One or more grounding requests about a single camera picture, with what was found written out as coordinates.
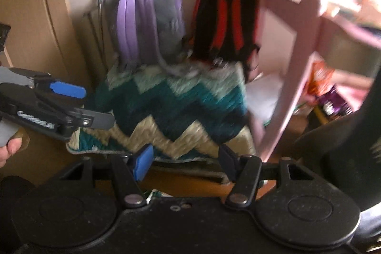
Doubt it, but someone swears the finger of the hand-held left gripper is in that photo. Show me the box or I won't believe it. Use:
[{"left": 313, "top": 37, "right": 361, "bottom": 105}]
[
  {"left": 29, "top": 71, "right": 87, "bottom": 99},
  {"left": 56, "top": 107, "right": 116, "bottom": 136}
]

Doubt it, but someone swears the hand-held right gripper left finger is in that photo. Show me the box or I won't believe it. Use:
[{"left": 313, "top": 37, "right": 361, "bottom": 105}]
[{"left": 58, "top": 144, "right": 155, "bottom": 209}]

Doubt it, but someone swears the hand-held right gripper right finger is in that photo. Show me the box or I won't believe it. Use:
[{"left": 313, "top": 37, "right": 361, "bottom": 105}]
[{"left": 218, "top": 144, "right": 316, "bottom": 209}]

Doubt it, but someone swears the person's left hand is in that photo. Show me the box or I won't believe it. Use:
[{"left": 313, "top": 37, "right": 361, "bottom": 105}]
[{"left": 0, "top": 136, "right": 24, "bottom": 168}]

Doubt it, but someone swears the teal zigzag quilted blanket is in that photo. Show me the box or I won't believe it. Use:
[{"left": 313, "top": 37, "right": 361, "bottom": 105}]
[{"left": 66, "top": 60, "right": 258, "bottom": 166}]

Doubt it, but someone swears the wooden wardrobe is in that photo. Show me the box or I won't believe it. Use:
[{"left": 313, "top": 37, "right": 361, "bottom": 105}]
[{"left": 0, "top": 0, "right": 91, "bottom": 138}]

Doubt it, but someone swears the purple grey backpack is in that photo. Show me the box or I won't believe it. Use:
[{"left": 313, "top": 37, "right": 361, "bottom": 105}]
[{"left": 103, "top": 0, "right": 187, "bottom": 74}]

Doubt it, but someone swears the black office chair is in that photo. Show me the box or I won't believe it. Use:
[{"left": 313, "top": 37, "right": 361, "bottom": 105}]
[{"left": 293, "top": 70, "right": 381, "bottom": 213}]

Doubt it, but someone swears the purple snack packet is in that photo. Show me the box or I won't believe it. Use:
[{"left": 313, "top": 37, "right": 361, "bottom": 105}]
[{"left": 317, "top": 84, "right": 355, "bottom": 117}]

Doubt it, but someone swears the orange snack packet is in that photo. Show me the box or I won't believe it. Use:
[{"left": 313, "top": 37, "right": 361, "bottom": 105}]
[{"left": 306, "top": 60, "right": 336, "bottom": 97}]

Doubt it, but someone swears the black red backpack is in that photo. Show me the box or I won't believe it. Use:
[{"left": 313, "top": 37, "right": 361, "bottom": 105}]
[{"left": 186, "top": 0, "right": 263, "bottom": 80}]

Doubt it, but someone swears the pink kids table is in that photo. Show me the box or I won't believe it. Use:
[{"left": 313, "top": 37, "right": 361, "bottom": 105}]
[{"left": 248, "top": 0, "right": 381, "bottom": 163}]

